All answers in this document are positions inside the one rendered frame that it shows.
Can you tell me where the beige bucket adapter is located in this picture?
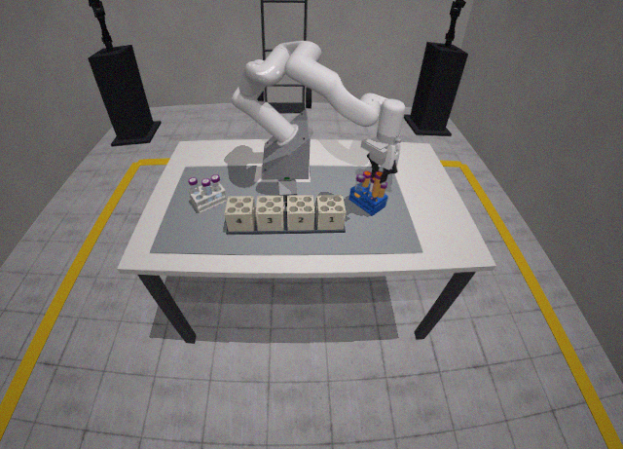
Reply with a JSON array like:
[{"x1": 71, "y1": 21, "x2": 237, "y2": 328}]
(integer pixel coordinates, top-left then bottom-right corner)
[
  {"x1": 286, "y1": 195, "x2": 315, "y2": 231},
  {"x1": 315, "y1": 195, "x2": 346, "y2": 230},
  {"x1": 256, "y1": 196, "x2": 284, "y2": 231},
  {"x1": 225, "y1": 196, "x2": 254, "y2": 232}
]

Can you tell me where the blue tube rack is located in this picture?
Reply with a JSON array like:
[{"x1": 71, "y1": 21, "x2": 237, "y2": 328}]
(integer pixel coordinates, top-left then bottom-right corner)
[{"x1": 349, "y1": 186, "x2": 388, "y2": 216}]

